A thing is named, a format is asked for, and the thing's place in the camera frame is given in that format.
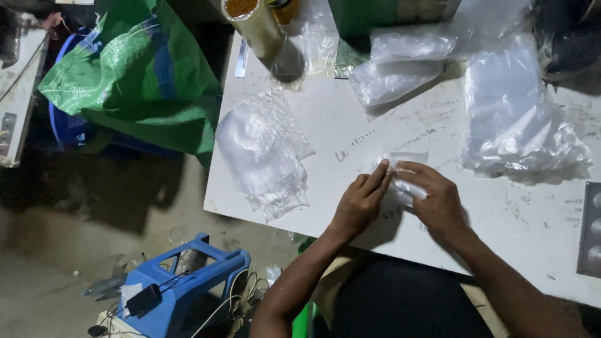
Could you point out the blue plastic basket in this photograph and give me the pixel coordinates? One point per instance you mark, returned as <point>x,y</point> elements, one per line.
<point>70,126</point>

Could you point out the person's right hand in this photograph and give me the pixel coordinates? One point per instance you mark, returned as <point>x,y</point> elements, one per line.
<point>436,202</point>

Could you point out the large clear plastic bag pile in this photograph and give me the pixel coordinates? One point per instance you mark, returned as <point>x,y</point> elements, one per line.
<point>512,112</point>

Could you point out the person's dark shorts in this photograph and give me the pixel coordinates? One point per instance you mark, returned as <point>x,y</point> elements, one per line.
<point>404,300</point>

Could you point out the small clear plastic bag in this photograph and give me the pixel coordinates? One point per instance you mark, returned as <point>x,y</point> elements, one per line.
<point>407,187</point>

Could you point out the thin clear plastic wrapper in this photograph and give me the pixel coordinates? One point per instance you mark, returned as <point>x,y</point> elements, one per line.
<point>319,42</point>

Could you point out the black power adapter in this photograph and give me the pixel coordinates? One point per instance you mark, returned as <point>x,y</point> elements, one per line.
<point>143,300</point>

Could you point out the green cardboard box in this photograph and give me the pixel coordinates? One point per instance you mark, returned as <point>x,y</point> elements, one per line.
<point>366,16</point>

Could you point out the blue plastic stool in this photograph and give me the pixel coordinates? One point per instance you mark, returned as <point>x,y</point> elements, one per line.
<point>197,281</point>

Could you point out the clear jar with yellow grains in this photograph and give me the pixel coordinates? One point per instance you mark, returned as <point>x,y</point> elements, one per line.
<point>256,26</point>

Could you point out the green woven plastic sack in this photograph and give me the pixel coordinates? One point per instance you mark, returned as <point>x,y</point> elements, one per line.
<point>136,70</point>

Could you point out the person's left hand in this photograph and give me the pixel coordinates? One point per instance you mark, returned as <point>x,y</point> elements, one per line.
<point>357,209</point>

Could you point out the green plastic post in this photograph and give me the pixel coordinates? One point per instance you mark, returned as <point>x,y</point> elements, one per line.
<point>303,321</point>

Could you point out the folded clear plastic bag pile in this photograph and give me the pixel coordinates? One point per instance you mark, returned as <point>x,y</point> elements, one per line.
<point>399,65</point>

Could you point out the amber jar with dark lid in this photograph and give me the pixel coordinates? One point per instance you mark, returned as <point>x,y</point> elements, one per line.
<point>284,9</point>

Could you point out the crumpled clear plastic bag pile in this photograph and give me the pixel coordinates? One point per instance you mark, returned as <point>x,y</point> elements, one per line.
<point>263,150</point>

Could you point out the dark bundle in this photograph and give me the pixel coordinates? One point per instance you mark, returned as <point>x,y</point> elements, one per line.
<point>570,37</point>

